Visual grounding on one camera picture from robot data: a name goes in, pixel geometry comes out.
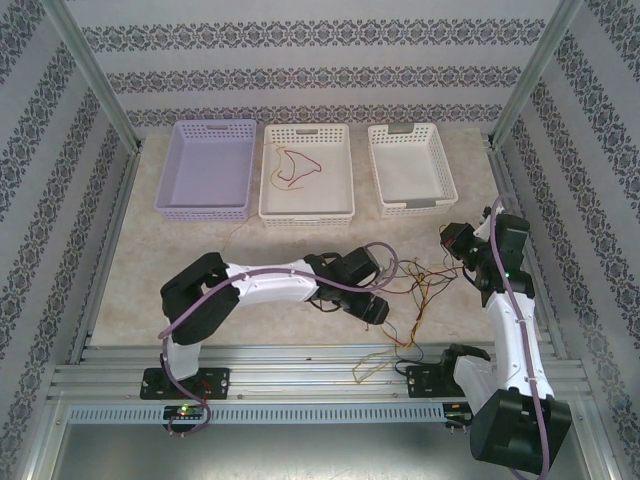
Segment yellow wire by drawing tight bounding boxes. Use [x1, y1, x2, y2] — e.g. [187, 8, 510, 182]
[394, 279, 436, 349]
[352, 349, 401, 384]

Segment black wire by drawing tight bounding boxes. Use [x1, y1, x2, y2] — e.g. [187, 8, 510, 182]
[399, 257, 464, 286]

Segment orange wire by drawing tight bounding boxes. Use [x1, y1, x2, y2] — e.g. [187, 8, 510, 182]
[223, 141, 307, 251]

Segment wide white plastic basket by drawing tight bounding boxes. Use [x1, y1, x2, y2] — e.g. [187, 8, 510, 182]
[258, 123, 357, 231]

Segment metal sheet panel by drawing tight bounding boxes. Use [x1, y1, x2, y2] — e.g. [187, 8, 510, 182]
[29, 399, 619, 480]

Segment purple plastic basket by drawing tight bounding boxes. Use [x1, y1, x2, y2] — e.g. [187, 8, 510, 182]
[152, 119, 259, 224]

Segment aluminium side rail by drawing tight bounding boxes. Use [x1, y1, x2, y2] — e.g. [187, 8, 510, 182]
[487, 142, 570, 360]
[69, 149, 145, 354]

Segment white basket grey handles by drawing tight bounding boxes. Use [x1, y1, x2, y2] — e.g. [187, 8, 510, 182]
[367, 123, 460, 220]

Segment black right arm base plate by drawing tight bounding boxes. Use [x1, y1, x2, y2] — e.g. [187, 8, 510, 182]
[405, 363, 474, 400]

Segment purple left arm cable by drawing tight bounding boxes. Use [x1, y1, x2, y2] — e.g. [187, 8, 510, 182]
[158, 241, 401, 439]

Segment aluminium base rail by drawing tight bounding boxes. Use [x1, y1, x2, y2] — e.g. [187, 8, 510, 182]
[47, 342, 586, 402]

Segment slotted grey cable duct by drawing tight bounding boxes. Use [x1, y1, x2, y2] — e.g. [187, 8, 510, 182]
[67, 403, 446, 425]

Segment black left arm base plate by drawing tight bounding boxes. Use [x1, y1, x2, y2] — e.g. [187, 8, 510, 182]
[139, 367, 232, 401]

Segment aluminium frame post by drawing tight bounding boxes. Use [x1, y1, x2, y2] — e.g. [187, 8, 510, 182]
[42, 0, 145, 154]
[487, 0, 596, 151]

